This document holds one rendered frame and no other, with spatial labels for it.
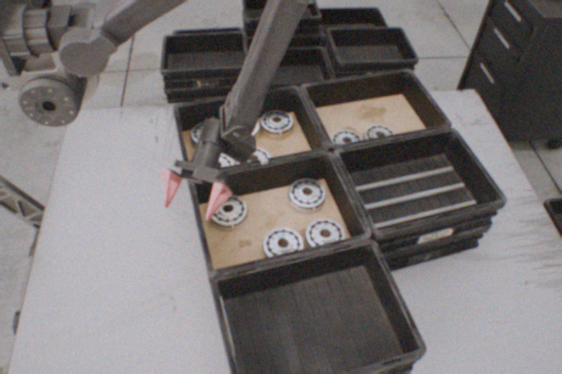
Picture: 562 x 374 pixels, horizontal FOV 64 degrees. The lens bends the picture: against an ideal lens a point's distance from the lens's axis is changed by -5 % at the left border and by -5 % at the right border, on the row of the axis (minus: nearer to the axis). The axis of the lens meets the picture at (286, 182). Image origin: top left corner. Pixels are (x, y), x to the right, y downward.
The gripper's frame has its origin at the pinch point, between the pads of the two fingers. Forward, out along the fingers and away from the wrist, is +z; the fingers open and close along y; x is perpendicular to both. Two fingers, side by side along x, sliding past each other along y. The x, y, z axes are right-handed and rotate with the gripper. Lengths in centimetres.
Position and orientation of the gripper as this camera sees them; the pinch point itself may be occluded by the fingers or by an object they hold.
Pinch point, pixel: (187, 210)
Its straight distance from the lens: 99.7
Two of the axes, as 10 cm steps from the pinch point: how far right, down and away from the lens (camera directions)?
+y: -9.4, -2.4, 2.2
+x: -1.6, -2.7, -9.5
